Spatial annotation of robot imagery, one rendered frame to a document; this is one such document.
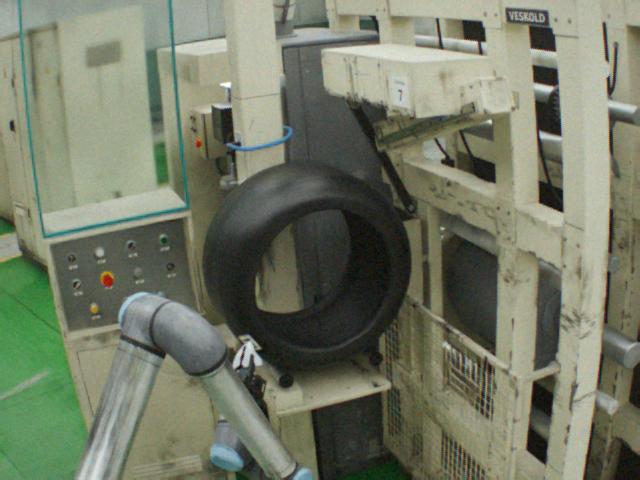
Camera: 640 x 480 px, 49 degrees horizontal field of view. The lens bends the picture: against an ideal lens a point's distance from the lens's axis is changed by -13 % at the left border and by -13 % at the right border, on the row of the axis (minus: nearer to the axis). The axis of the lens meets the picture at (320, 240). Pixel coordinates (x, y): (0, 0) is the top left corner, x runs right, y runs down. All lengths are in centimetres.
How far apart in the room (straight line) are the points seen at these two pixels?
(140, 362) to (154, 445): 128
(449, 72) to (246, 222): 66
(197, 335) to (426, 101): 78
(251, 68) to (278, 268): 65
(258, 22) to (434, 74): 68
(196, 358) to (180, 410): 128
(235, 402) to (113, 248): 108
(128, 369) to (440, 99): 98
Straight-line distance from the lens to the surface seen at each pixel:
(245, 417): 185
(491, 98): 193
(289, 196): 212
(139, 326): 177
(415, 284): 270
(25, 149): 626
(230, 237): 213
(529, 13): 198
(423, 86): 193
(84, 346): 280
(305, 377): 251
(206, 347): 170
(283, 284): 258
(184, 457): 308
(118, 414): 177
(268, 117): 244
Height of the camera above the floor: 197
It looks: 18 degrees down
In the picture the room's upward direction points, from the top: 5 degrees counter-clockwise
